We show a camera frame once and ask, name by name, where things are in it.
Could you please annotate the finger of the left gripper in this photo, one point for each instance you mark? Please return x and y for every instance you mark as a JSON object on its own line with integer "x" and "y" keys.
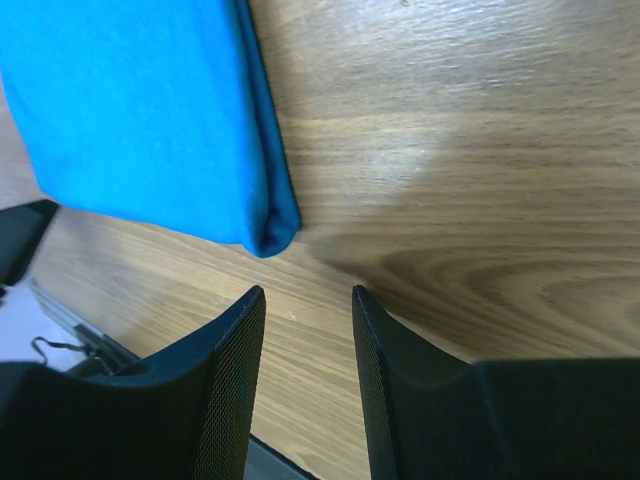
{"x": 23, "y": 227}

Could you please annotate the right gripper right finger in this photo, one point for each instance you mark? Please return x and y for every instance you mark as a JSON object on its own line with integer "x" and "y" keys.
{"x": 430, "y": 415}

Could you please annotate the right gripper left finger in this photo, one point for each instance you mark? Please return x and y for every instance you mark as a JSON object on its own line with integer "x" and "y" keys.
{"x": 184, "y": 412}

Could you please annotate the aluminium frame rail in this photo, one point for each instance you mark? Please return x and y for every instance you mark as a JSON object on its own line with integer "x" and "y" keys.
{"x": 103, "y": 354}

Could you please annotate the blue t-shirt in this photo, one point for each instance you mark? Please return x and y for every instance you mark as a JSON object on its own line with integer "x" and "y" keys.
{"x": 151, "y": 111}

